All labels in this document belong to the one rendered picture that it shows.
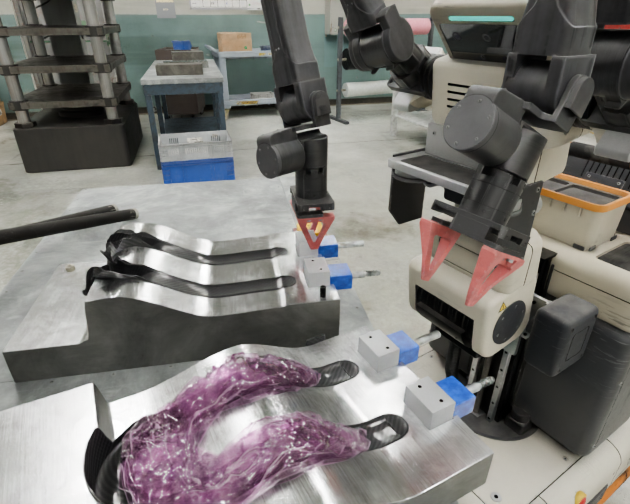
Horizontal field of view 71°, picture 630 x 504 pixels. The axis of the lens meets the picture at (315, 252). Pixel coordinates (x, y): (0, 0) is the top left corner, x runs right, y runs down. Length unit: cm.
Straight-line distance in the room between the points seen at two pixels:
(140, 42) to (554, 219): 649
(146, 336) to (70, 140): 408
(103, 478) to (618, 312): 99
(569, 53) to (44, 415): 66
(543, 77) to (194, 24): 670
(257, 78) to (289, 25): 647
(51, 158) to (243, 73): 338
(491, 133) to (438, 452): 35
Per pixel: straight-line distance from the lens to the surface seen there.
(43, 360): 79
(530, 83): 56
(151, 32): 714
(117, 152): 468
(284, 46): 76
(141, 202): 141
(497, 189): 53
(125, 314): 71
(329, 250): 84
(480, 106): 49
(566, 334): 103
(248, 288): 76
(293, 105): 76
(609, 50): 65
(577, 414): 132
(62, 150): 477
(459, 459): 56
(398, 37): 91
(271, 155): 71
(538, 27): 56
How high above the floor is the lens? 129
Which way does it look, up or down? 28 degrees down
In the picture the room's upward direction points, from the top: straight up
